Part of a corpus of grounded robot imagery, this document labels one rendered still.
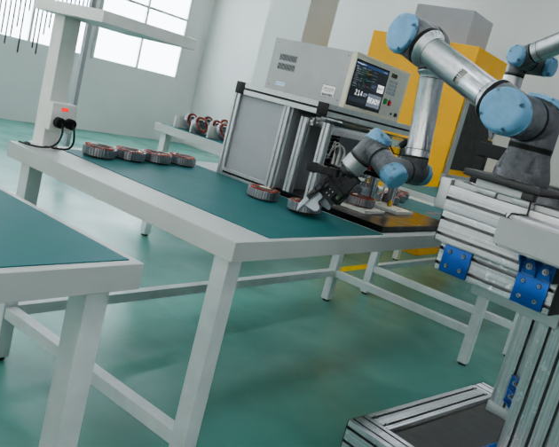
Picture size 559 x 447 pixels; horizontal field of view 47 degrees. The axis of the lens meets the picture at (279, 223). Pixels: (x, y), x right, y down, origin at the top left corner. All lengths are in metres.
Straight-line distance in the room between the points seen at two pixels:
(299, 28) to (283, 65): 3.90
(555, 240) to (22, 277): 1.17
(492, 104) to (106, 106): 8.18
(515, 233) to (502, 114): 0.30
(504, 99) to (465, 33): 4.78
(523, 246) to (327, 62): 1.14
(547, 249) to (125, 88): 8.49
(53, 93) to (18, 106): 6.65
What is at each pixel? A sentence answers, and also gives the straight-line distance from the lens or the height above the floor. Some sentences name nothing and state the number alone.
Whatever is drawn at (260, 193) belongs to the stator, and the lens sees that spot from 2.15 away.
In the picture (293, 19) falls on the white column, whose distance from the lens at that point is 6.56.
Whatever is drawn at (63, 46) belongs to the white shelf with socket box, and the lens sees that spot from 2.21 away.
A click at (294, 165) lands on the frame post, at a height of 0.87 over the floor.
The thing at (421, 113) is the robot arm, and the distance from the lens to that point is 2.05.
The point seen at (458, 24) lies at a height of 2.16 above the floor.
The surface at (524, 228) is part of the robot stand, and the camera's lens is 1.67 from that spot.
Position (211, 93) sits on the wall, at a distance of 10.35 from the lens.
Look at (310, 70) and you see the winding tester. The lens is 2.52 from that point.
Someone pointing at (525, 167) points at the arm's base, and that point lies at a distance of 1.82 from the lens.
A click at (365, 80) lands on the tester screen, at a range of 2.50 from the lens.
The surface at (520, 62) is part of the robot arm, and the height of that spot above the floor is 1.43.
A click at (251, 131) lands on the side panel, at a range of 2.49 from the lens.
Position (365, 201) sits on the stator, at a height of 0.81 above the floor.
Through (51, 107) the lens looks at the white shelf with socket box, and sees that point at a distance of 2.18.
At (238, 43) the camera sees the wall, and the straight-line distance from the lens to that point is 10.16.
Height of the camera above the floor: 1.09
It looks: 11 degrees down
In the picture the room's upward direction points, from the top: 15 degrees clockwise
